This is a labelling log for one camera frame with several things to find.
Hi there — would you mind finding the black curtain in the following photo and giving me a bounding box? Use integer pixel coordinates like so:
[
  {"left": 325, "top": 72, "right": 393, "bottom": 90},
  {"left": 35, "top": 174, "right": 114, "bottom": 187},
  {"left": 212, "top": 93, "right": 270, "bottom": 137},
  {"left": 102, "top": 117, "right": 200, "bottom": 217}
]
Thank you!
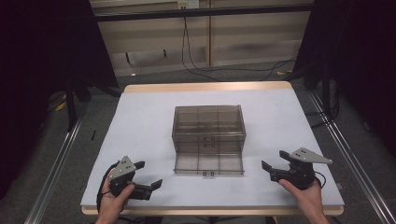
[
  {"left": 0, "top": 0, "right": 120, "bottom": 200},
  {"left": 292, "top": 0, "right": 396, "bottom": 160}
]

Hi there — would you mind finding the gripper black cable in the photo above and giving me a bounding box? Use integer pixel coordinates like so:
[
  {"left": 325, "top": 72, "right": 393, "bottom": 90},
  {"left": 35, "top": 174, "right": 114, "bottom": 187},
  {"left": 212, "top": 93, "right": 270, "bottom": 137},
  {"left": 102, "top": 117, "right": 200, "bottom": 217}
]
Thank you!
[
  {"left": 95, "top": 161, "right": 121, "bottom": 217},
  {"left": 313, "top": 171, "right": 328, "bottom": 189}
]

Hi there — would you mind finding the white table mat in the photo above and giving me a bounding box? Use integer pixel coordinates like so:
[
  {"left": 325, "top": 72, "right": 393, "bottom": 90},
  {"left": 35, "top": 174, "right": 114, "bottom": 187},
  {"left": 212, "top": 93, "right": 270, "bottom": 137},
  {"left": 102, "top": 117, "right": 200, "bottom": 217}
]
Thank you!
[{"left": 79, "top": 88, "right": 346, "bottom": 209}]

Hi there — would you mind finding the black floor cable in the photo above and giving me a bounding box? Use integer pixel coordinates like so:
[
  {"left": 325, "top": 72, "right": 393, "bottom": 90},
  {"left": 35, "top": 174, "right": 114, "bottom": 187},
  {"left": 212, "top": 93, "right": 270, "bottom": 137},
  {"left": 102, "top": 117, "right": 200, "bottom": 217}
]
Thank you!
[{"left": 305, "top": 92, "right": 341, "bottom": 130}]

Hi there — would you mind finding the clear grey drawer cabinet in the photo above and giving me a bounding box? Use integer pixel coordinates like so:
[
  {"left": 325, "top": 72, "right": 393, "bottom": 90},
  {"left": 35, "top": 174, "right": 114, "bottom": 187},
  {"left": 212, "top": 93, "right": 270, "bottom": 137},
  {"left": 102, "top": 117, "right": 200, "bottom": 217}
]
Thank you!
[{"left": 171, "top": 105, "right": 248, "bottom": 157}]

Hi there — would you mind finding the black metal stand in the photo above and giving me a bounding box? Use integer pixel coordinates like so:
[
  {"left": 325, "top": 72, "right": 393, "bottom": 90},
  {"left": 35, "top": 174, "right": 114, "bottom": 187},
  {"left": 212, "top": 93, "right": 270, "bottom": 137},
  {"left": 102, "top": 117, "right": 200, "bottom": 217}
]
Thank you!
[{"left": 64, "top": 74, "right": 93, "bottom": 133}]

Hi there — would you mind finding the metal floor rail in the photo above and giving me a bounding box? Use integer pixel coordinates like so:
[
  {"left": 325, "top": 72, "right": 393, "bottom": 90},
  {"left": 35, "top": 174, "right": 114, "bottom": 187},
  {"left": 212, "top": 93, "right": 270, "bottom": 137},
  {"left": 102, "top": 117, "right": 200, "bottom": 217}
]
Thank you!
[
  {"left": 307, "top": 90, "right": 396, "bottom": 224},
  {"left": 23, "top": 102, "right": 90, "bottom": 224}
]

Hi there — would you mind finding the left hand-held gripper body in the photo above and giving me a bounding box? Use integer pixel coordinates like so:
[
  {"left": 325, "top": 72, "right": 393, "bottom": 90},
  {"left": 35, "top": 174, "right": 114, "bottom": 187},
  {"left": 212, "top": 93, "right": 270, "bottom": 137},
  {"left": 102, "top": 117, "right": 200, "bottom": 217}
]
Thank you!
[{"left": 107, "top": 155, "right": 153, "bottom": 201}]

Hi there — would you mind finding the black horizontal bar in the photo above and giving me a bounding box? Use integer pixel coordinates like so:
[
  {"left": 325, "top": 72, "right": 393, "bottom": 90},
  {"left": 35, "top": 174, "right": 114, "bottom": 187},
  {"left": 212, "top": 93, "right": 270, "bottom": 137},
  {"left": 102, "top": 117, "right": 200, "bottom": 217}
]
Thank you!
[{"left": 92, "top": 3, "right": 314, "bottom": 22}]

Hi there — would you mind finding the person's right hand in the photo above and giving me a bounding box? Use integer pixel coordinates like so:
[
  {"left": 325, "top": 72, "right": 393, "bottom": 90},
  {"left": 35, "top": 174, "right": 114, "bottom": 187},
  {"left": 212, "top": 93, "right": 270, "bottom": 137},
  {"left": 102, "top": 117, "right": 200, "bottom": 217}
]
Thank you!
[{"left": 277, "top": 178, "right": 327, "bottom": 217}]

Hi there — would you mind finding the white wall socket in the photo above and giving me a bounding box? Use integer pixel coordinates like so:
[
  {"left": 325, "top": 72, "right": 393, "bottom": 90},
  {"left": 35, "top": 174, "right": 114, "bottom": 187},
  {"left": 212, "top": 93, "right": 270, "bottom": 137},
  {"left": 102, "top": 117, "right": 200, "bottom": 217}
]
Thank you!
[{"left": 177, "top": 0, "right": 200, "bottom": 10}]

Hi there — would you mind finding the black wall cable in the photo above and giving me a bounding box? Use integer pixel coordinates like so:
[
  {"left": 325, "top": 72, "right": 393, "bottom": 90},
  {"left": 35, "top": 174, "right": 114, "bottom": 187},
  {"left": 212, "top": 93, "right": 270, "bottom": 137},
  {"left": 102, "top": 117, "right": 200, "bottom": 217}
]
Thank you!
[
  {"left": 180, "top": 17, "right": 222, "bottom": 83},
  {"left": 184, "top": 17, "right": 298, "bottom": 82}
]

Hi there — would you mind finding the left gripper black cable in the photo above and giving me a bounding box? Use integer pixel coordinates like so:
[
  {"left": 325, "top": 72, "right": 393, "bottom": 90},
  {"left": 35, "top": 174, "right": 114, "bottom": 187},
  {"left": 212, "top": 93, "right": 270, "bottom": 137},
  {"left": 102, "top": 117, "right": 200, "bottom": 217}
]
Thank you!
[{"left": 95, "top": 161, "right": 121, "bottom": 217}]

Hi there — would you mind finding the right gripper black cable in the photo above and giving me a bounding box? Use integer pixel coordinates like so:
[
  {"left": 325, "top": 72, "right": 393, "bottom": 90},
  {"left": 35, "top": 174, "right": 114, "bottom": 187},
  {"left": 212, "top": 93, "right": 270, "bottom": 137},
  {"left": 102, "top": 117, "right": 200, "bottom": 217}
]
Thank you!
[{"left": 313, "top": 171, "right": 328, "bottom": 189}]

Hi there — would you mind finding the person's left hand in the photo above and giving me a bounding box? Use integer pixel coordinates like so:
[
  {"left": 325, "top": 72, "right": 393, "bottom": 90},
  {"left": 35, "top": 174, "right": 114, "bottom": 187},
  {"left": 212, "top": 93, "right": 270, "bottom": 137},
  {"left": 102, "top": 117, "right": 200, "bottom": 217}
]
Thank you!
[{"left": 94, "top": 171, "right": 136, "bottom": 222}]

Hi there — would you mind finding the yellow floor tape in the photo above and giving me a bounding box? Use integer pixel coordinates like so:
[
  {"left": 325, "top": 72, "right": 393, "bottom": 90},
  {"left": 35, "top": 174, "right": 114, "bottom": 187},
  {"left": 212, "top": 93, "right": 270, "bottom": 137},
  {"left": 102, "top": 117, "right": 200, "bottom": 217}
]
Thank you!
[{"left": 54, "top": 98, "right": 67, "bottom": 112}]

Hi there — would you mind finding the wooden table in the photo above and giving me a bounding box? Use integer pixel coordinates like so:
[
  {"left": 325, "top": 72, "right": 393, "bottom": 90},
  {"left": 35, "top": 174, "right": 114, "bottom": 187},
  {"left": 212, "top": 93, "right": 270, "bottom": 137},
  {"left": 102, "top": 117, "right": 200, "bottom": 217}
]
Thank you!
[{"left": 81, "top": 80, "right": 346, "bottom": 217}]

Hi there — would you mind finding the clear grey drawer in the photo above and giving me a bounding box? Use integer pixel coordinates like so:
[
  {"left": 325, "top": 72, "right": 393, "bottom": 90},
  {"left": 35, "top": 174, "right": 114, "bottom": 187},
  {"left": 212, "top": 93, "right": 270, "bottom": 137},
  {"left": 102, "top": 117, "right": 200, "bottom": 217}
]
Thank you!
[{"left": 173, "top": 151, "right": 246, "bottom": 177}]

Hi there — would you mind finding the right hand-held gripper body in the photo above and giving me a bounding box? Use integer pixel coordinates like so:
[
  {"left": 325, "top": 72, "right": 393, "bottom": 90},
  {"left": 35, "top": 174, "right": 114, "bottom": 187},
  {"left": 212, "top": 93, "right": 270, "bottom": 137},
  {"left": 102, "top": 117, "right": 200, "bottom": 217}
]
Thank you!
[{"left": 269, "top": 147, "right": 333, "bottom": 191}]

